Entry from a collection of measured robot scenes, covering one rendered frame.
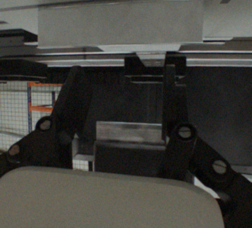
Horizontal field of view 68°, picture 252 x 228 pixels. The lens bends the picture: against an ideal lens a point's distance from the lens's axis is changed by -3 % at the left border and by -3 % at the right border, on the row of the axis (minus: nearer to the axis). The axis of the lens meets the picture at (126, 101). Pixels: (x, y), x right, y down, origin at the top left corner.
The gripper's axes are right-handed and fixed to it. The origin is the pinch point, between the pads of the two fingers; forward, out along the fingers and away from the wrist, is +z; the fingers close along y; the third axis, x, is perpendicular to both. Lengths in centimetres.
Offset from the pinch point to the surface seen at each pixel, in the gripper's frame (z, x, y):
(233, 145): 22, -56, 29
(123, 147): -0.3, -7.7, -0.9
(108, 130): 1.4, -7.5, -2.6
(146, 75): 18.4, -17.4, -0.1
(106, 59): 24.8, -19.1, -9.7
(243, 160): 18, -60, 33
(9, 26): 11.7, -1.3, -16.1
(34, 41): 7.4, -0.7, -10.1
